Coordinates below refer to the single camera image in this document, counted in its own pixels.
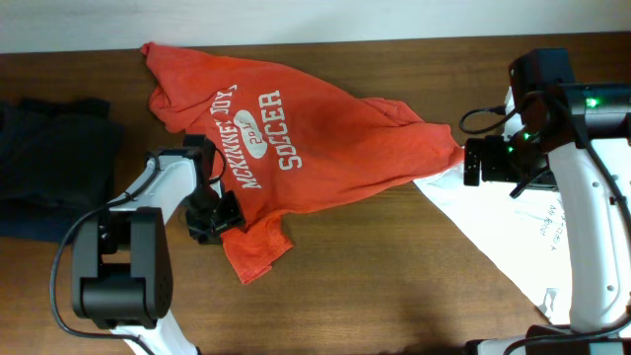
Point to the black folded garment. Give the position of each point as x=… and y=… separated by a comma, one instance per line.
x=79, y=116

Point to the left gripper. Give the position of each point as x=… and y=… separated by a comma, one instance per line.
x=227, y=212

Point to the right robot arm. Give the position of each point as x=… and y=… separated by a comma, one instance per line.
x=575, y=139

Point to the red soccer t-shirt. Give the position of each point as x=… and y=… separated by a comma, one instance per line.
x=292, y=142

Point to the navy blue folded garment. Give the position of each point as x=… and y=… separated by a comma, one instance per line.
x=26, y=221

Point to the white t-shirt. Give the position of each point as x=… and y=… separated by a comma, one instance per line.
x=524, y=237

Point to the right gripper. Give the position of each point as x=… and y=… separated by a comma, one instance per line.
x=472, y=162

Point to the dark grey folded garment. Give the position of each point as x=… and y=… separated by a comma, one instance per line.
x=44, y=165

